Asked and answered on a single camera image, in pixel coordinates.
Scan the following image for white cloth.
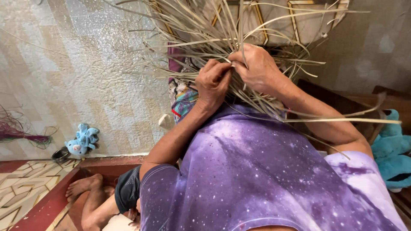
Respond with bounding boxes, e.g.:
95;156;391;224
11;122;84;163
102;213;141;231

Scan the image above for bundle of purple dyed strips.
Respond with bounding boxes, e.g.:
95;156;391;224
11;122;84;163
0;105;59;150

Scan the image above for small metal bowl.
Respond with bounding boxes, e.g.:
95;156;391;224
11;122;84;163
52;147;71;161

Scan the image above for person's right hand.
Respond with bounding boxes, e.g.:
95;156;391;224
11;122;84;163
227;43;287;97

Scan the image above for black shorts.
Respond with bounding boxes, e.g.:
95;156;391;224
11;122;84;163
114;165;142;214

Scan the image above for light blue plush toy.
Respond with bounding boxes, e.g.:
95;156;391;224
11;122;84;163
64;123;100;157

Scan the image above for bundle of dried palm strips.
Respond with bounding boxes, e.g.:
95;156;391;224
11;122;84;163
106;0;402;160

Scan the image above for teal plush toy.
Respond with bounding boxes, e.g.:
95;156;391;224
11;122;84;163
371;109;411;193

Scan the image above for small white object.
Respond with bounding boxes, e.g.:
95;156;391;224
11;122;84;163
158;114;176;131

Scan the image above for person's left hand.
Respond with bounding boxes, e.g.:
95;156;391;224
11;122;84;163
195;59;233;112

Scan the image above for person's bare leg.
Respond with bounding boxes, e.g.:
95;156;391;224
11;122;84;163
65;174;142;231

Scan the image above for colourful patterned cloth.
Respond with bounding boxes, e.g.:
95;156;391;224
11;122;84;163
168;43;200;124

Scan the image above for purple galaxy print shirt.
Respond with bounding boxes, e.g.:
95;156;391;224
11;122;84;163
140;104;408;231

